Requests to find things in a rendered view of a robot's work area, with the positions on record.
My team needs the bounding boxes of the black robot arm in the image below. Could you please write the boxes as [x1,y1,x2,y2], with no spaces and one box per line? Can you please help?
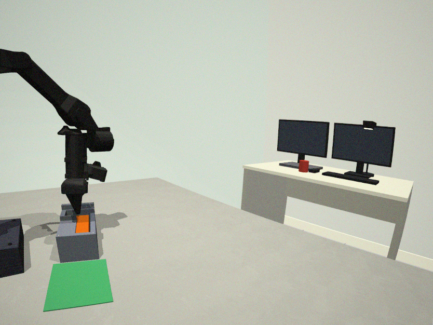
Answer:
[0,49,114,182]

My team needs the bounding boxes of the orange l-shaped part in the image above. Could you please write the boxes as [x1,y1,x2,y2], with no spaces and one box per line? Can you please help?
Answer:
[76,215,90,233]

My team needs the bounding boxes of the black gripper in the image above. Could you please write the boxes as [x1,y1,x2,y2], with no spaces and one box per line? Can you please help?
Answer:
[61,153,88,214]

